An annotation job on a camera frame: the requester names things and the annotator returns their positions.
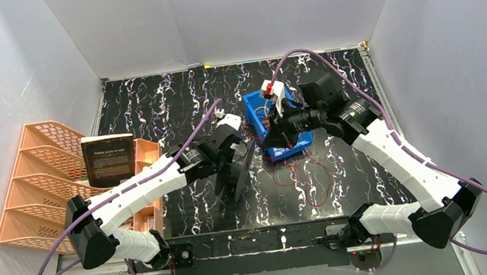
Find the orange compartment organizer tray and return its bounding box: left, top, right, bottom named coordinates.
left=133, top=139, right=164, bottom=234

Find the red wire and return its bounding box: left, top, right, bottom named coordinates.
left=242, top=118, right=339, bottom=215

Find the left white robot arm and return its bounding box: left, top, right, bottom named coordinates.
left=66, top=114, right=244, bottom=270

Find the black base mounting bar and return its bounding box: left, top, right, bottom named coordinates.
left=125, top=211, right=396, bottom=275

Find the blue plastic bin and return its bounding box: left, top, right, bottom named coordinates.
left=241, top=91, right=313, bottom=162

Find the black cable spool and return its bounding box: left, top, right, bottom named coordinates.
left=214, top=140, right=257, bottom=202

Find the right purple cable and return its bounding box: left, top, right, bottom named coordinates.
left=266, top=27, right=487, bottom=275

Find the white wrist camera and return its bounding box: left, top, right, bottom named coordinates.
left=215, top=108, right=242, bottom=131
left=259, top=80, right=285, bottom=118

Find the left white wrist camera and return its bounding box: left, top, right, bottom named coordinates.
left=215, top=108, right=242, bottom=131

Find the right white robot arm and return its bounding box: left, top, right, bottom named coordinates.
left=259, top=76, right=481, bottom=249

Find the orange mesh file rack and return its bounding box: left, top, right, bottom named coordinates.
left=0, top=120, right=105, bottom=251

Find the dark book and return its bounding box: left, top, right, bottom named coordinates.
left=80, top=133, right=135, bottom=188

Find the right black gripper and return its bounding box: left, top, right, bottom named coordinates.
left=255, top=96, right=328, bottom=153

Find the colourful wire bundle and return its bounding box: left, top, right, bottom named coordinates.
left=252, top=103, right=273, bottom=129

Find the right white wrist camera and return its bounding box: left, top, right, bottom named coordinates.
left=259, top=80, right=285, bottom=118

